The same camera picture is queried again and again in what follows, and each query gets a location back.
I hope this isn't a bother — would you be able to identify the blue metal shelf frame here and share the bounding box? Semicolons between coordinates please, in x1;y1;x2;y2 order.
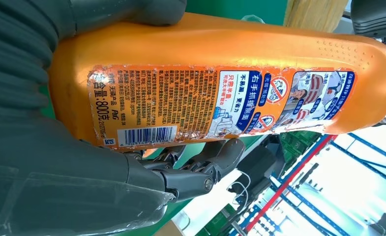
228;132;386;236

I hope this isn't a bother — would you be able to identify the red pole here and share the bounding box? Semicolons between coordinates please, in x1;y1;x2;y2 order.
244;134;338;233

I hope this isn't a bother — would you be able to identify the black carrying case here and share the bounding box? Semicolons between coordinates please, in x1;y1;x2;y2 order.
237;143;280;200

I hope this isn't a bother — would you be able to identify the green plastic crate stack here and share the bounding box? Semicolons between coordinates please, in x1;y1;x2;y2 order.
279;130;326;164

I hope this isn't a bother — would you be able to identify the white cable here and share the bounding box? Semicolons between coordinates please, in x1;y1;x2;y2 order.
227;171;253;212

